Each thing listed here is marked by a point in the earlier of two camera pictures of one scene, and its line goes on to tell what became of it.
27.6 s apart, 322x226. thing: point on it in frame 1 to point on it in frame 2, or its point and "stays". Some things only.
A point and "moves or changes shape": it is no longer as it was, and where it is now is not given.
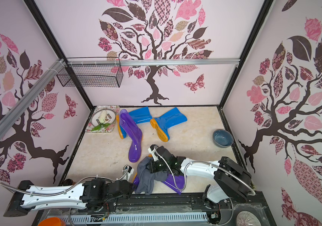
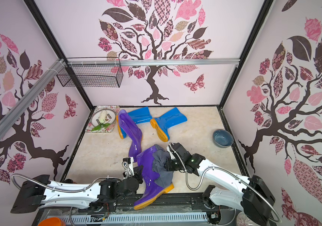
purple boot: x=135 y=135 stays
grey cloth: x=145 y=179 moves or changes shape
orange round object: x=52 y=221 stays
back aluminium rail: x=151 y=62 stays
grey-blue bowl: x=222 y=138 stays
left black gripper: x=128 y=196 stays
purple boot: x=177 y=183 to x=151 y=191
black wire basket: x=91 y=72 stays
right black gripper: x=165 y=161 to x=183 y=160
